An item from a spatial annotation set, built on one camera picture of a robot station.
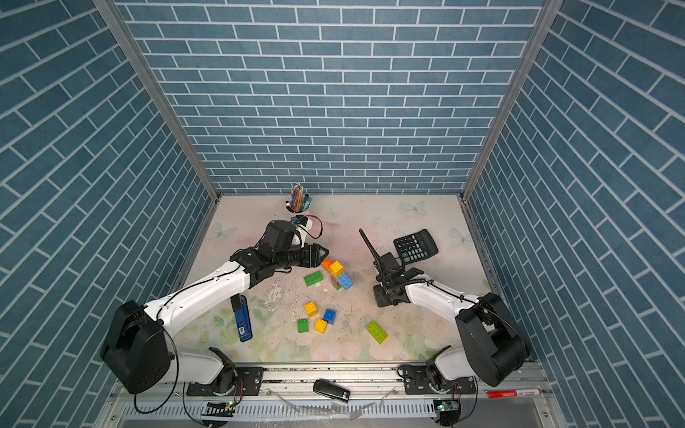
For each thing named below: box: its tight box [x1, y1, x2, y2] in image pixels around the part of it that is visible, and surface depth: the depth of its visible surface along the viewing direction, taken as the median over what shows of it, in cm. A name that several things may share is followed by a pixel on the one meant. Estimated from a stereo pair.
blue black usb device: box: [230, 293, 253, 343], surface depth 84 cm
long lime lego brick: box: [365, 321, 388, 345], surface depth 84 cm
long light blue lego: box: [335, 272, 355, 291], surface depth 86 cm
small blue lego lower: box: [322, 308, 337, 325], surface depth 84 cm
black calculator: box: [393, 229, 439, 265], surface depth 104 cm
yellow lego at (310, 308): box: [303, 301, 319, 318], surface depth 86 cm
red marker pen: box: [486, 387, 543, 399], surface depth 73 cm
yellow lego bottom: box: [313, 318, 328, 335], surface depth 84 cm
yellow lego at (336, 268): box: [330, 260, 346, 278], surface depth 85 cm
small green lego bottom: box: [297, 318, 310, 334], surface depth 84 cm
